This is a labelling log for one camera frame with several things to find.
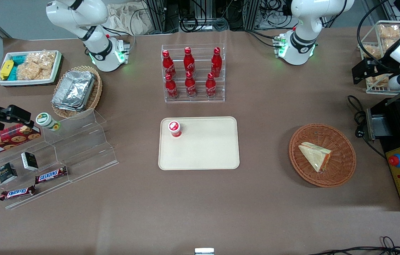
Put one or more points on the small silver metal block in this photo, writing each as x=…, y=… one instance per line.
x=204, y=251

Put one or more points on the beige crumpled cloth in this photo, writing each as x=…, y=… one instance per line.
x=125, y=17

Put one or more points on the teal snack packet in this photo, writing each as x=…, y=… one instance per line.
x=14, y=73
x=19, y=59

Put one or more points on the red emergency stop button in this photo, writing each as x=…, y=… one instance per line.
x=396, y=160

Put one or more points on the green white drink bottle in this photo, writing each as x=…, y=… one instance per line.
x=46, y=121

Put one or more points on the oval light wicker basket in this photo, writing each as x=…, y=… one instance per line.
x=97, y=92

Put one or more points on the clear bag of crackers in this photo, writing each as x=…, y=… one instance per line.
x=37, y=65
x=371, y=52
x=377, y=81
x=388, y=32

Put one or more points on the clear acrylic bottle rack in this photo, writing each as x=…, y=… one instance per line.
x=200, y=101

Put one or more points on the red cola bottle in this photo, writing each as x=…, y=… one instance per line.
x=216, y=63
x=171, y=88
x=189, y=62
x=210, y=88
x=168, y=65
x=190, y=86

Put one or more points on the red tartan cookie box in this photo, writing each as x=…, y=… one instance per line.
x=8, y=140

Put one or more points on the red white yogurt bottle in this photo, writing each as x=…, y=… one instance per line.
x=174, y=129

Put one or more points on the yellow snack packet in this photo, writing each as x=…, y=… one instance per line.
x=6, y=69

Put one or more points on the beige plastic serving tray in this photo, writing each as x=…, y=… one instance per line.
x=203, y=148

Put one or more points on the clear acrylic stepped shelf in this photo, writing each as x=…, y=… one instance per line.
x=83, y=148

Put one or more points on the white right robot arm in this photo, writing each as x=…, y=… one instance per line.
x=79, y=17

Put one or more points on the brown Snickers bar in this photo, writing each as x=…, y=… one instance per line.
x=51, y=175
x=17, y=193

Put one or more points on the white rectangular plastic bin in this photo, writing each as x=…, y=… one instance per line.
x=26, y=82

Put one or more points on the triangular sandwich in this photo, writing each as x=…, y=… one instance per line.
x=315, y=154

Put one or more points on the round brown wicker basket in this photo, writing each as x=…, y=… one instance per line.
x=342, y=166

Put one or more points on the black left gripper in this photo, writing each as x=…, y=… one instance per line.
x=381, y=69

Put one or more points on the black machine with yellow panel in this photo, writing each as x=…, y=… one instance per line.
x=395, y=120

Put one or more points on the aluminium frame post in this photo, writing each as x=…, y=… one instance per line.
x=251, y=14
x=155, y=16

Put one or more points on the silver foil packet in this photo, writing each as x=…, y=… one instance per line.
x=74, y=90

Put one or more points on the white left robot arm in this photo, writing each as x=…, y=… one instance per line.
x=304, y=21

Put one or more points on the small black box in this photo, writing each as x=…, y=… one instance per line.
x=29, y=161
x=7, y=173

